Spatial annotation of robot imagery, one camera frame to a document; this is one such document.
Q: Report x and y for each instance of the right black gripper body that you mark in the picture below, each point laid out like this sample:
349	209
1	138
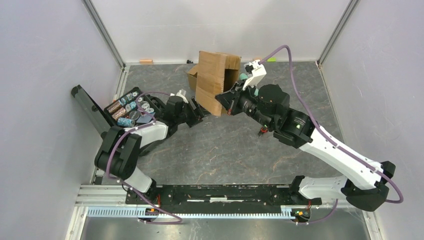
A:
240	98

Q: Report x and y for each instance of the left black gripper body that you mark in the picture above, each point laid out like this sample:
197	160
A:
193	116

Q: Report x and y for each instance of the brown cardboard express box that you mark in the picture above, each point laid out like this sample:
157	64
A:
192	76

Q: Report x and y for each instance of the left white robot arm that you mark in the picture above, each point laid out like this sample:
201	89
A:
121	147

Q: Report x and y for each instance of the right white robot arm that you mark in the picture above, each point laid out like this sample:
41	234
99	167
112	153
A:
362	182

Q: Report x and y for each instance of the black case with poker chips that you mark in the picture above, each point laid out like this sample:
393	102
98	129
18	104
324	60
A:
120	112

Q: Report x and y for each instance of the tan block far left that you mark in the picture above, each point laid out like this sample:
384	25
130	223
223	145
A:
146	62

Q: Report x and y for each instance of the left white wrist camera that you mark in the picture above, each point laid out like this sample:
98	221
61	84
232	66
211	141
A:
182	94

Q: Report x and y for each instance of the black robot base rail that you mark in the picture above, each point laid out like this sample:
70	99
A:
226	198

